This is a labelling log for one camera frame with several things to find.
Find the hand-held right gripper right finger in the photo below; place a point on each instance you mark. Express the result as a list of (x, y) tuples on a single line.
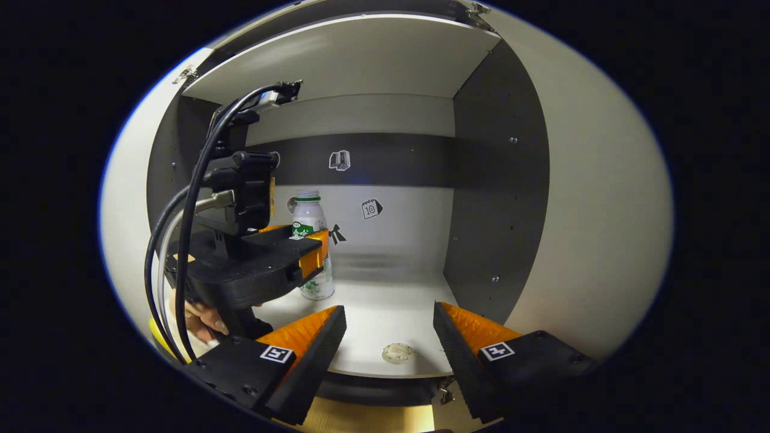
[(460, 367)]

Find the white cabinet shelf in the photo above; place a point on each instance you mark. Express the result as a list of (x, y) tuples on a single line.
[(385, 300), (349, 60)]

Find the white cabinet door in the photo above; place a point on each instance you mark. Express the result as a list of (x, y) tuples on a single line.
[(123, 210), (601, 210)]

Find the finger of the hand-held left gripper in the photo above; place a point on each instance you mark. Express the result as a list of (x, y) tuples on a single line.
[(283, 245), (277, 228)]

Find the grey white cabinet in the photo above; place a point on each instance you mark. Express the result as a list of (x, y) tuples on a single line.
[(499, 180)]

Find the yellow fruit-shaped object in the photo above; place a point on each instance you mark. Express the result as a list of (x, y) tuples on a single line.
[(156, 335)]

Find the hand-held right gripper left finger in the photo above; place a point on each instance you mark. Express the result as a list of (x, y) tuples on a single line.
[(316, 367)]

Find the metal door hinge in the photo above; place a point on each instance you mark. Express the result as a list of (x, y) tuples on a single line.
[(478, 9), (185, 74), (445, 391)]

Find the white bottle green label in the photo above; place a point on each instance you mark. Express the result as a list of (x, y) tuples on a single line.
[(310, 213)]

